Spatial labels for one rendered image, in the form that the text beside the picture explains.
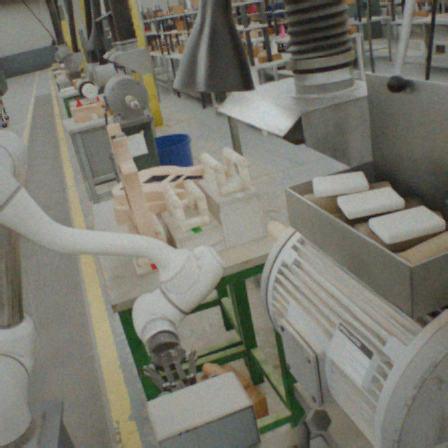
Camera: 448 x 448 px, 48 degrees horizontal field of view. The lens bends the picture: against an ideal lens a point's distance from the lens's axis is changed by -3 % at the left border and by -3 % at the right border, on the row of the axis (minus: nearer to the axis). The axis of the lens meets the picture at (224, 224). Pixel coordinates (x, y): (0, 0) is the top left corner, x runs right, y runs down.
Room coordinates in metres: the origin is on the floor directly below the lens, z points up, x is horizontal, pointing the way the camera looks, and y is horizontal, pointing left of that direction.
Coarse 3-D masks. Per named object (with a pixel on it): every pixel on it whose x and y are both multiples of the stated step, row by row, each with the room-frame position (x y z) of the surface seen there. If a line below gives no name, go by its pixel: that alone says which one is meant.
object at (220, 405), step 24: (216, 384) 0.67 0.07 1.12; (240, 384) 0.66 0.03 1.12; (168, 408) 0.63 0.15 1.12; (192, 408) 0.62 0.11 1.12; (216, 408) 0.61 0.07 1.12; (240, 408) 0.60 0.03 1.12; (168, 432) 0.58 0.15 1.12; (192, 432) 0.58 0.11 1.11; (216, 432) 0.59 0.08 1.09; (240, 432) 0.60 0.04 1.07
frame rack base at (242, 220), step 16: (208, 192) 1.66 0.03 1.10; (256, 192) 1.57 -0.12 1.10; (208, 208) 1.69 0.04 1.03; (224, 208) 1.54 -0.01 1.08; (240, 208) 1.56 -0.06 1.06; (256, 208) 1.57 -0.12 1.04; (224, 224) 1.54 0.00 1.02; (240, 224) 1.55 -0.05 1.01; (256, 224) 1.57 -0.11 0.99; (240, 240) 1.55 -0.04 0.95
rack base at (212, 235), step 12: (168, 216) 1.71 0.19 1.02; (192, 216) 1.67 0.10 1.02; (168, 228) 1.61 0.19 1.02; (204, 228) 1.54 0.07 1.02; (216, 228) 1.54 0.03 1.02; (180, 240) 1.51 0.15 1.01; (192, 240) 1.52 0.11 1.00; (204, 240) 1.53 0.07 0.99; (216, 240) 1.53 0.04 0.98; (216, 252) 1.53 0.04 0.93
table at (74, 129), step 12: (96, 96) 5.15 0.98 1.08; (72, 120) 5.15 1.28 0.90; (96, 120) 4.84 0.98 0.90; (108, 120) 4.75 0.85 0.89; (72, 132) 4.65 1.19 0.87; (84, 132) 4.72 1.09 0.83; (72, 144) 5.24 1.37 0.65; (84, 156) 4.69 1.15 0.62; (84, 168) 4.69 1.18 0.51; (84, 180) 5.23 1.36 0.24; (96, 180) 5.27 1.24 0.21; (108, 192) 4.74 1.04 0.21
